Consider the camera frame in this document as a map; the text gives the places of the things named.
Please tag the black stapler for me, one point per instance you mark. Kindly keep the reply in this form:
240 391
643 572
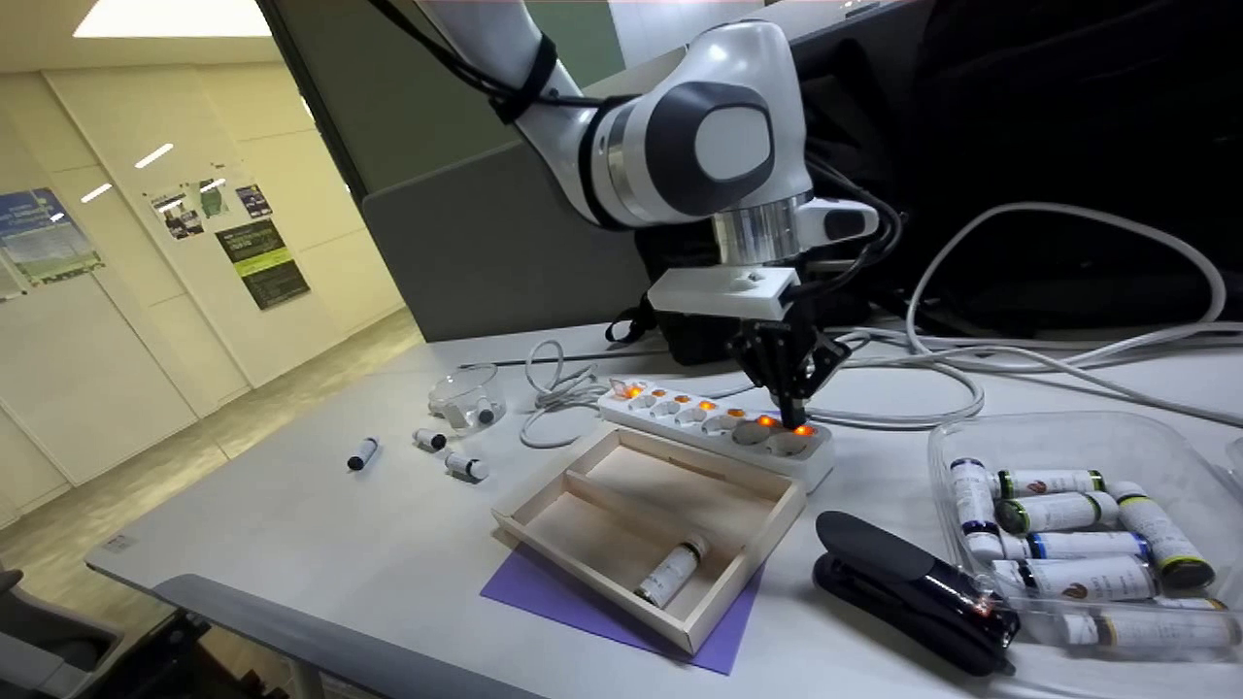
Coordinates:
895 570

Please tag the white power strip orange switches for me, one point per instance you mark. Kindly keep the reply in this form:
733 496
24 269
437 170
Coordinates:
675 413

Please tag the grey partition panel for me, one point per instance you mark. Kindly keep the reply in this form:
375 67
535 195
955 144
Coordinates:
518 259

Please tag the blue wall poster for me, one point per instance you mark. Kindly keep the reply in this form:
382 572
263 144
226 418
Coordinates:
45 239

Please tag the small white paint tube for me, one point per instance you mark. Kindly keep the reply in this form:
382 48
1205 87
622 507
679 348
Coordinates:
463 463
429 440

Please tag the white tube in wooden tray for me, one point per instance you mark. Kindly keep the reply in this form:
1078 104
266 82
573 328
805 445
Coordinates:
675 572

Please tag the purple paper sheet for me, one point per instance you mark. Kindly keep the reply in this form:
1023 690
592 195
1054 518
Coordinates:
544 593

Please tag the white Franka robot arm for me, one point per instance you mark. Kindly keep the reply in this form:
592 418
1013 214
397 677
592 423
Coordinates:
700 141

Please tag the white paint tube blue band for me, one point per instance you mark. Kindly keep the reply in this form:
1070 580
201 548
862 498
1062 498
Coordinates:
1091 544
974 498

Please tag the white tube with black cap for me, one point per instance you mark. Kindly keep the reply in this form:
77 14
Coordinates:
364 456

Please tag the white paint tube green band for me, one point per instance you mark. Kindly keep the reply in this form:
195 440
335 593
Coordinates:
1054 514
1051 483

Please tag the small wall notice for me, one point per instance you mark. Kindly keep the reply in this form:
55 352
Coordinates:
177 214
210 195
256 199

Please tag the white paint tube dark band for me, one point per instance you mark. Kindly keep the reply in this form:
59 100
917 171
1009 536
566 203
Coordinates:
1148 632
1073 577

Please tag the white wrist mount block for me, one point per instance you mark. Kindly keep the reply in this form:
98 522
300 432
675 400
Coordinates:
723 293

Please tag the black chair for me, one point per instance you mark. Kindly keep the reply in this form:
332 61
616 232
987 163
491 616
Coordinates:
131 663

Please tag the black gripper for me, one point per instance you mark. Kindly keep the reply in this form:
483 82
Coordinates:
780 342

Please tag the square ceiling light panel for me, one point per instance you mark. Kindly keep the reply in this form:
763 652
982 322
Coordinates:
168 17

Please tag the white paint tube yellow cap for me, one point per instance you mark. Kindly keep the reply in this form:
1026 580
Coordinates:
1168 529

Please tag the small white tube in cup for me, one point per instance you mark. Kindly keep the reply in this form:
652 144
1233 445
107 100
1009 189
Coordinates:
483 418

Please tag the wooden tray with divider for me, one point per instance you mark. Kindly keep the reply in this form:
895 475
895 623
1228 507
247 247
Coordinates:
645 548

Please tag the large black backpack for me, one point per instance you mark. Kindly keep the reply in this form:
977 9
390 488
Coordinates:
1101 118

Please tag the black wall poster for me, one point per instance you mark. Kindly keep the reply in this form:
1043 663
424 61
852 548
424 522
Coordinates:
263 260

